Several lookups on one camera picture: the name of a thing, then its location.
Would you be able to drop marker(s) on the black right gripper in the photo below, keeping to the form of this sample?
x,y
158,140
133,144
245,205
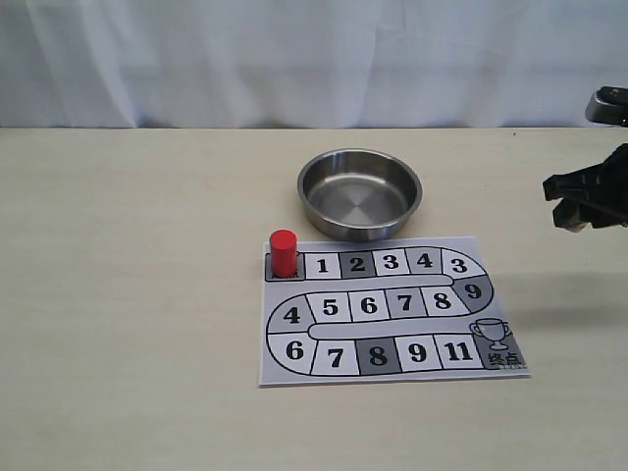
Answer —
x,y
607,182

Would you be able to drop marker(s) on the red cylinder game piece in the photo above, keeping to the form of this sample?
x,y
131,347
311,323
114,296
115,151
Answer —
x,y
283,253

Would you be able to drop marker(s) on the paper number game board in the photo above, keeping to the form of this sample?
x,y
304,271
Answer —
x,y
405,309

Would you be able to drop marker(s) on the round steel bowl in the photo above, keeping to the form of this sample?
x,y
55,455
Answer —
x,y
358,195

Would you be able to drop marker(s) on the white background curtain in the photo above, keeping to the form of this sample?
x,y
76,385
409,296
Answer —
x,y
307,64

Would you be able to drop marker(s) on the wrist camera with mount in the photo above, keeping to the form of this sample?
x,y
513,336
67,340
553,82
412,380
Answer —
x,y
608,106

